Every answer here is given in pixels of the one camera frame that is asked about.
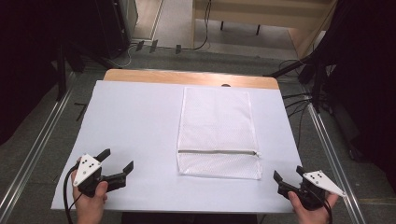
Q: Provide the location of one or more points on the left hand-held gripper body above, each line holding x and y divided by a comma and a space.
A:
88, 169

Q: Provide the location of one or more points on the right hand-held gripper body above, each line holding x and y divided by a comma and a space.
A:
320, 180

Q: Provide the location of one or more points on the white mesh laundry bag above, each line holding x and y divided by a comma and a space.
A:
218, 124

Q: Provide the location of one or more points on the person's left hand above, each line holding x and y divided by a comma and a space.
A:
88, 205

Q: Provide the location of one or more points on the person's right hand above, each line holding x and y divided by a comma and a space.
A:
311, 215

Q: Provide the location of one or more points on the white table sheet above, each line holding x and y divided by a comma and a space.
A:
134, 130

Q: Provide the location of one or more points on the black tape mark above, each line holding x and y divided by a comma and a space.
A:
81, 111

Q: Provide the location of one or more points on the yellow floor tape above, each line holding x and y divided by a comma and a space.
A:
376, 201

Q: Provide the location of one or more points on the person's dark clothing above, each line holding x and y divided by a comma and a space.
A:
186, 218

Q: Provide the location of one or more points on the black metal stand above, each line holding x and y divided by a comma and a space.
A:
316, 84

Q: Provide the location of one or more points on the wooden table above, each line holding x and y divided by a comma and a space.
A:
186, 76

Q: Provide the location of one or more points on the black curtain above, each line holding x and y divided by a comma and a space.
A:
367, 77
31, 46

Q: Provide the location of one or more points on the light wooden bench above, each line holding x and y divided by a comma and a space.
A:
258, 12

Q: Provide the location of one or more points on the metal floor rail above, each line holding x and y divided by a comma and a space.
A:
37, 143
330, 155

